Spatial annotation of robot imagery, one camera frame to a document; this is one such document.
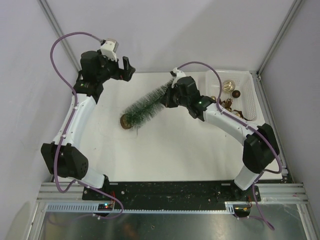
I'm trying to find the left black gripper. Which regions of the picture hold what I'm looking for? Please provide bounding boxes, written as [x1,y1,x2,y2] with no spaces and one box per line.
[96,49,135,84]

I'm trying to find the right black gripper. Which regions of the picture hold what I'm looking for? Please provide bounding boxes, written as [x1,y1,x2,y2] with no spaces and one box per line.
[159,83,190,109]

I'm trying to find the small green christmas tree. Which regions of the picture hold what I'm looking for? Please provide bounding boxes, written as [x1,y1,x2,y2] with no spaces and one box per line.
[119,78,174,130]

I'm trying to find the white plastic basket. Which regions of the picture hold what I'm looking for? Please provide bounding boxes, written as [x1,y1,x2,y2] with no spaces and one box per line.
[205,70,261,122]

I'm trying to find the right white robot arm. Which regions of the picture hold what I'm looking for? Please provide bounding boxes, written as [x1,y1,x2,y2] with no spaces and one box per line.
[160,76,279,201]

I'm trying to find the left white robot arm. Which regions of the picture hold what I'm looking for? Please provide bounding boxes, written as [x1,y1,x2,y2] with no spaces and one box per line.
[40,50,136,200]

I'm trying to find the pile of gold brown ornaments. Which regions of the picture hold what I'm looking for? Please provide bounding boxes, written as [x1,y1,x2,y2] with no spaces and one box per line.
[219,98,249,121]

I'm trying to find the large gold striped bauble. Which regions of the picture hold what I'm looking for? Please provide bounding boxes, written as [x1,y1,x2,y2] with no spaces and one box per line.
[222,79,236,93]

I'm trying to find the small brown bauble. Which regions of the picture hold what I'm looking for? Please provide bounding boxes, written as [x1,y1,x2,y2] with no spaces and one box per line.
[231,90,241,99]

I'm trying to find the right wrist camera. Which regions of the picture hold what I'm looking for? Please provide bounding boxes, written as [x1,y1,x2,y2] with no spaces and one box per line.
[170,67,186,88]

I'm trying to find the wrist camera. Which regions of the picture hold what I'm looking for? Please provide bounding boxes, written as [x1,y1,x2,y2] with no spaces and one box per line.
[100,38,119,62]
[170,67,186,88]

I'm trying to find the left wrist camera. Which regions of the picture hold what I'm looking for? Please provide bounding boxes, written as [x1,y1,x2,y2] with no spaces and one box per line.
[100,38,119,62]

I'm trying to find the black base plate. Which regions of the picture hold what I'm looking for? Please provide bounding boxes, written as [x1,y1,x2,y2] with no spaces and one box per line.
[82,180,262,211]

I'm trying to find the grey slotted cable duct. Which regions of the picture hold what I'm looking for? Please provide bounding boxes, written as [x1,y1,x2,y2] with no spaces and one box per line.
[45,201,236,214]

